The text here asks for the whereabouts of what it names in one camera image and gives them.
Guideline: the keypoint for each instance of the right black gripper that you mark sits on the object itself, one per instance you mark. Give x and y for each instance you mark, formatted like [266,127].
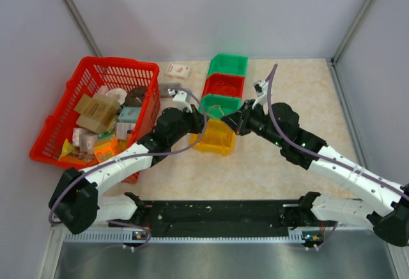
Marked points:
[238,121]

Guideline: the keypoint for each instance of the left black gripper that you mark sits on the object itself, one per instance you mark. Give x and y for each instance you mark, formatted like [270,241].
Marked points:
[197,119]

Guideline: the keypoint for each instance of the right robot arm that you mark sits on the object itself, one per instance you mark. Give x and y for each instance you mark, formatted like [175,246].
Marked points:
[380,205]

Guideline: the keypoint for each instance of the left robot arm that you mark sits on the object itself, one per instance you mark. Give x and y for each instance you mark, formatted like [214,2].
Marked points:
[78,202]

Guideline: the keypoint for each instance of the yellow plastic bin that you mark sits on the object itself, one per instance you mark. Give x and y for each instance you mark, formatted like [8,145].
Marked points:
[218,138]

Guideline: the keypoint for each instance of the near green plastic bin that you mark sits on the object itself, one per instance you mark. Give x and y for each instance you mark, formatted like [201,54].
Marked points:
[217,106]

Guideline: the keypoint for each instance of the green plastic bin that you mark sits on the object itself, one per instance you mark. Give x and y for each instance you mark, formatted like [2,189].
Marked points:
[217,106]
[228,64]

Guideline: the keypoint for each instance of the red plastic bin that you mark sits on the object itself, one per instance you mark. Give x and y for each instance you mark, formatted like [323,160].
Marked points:
[224,85]

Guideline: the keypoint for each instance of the grey snack packet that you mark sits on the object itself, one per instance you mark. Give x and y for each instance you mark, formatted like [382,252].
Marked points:
[165,87]

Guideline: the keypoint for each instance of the white red snack packet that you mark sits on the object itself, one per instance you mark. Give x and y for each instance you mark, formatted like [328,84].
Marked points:
[177,71]

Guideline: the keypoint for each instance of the far green plastic bin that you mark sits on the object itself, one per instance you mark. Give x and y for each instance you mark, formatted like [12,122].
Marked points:
[228,64]

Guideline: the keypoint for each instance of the chocolate donut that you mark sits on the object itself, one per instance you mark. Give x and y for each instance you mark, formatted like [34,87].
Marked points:
[135,97]

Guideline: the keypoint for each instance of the teal snack box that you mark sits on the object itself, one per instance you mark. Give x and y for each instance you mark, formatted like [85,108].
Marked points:
[129,114]

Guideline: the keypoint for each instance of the orange juice carton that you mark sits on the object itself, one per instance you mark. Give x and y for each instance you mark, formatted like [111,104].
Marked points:
[106,149]

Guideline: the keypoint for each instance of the brown cardboard box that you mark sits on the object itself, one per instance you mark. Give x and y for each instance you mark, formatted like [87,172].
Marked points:
[96,113]

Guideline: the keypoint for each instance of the red plastic basket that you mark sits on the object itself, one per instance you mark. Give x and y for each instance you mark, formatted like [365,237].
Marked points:
[90,74]

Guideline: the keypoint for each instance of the yellow snack bag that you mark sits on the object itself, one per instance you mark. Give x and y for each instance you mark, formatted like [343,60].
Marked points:
[67,149]

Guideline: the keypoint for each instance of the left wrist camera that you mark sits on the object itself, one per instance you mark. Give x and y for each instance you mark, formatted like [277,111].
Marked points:
[181,98]

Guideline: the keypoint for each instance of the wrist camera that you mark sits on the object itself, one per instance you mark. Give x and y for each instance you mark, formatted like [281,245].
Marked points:
[181,98]
[261,89]

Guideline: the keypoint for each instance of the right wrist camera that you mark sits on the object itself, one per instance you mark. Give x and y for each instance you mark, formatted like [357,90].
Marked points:
[261,89]

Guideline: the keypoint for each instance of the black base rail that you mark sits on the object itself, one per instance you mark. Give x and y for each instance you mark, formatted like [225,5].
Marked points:
[220,218]

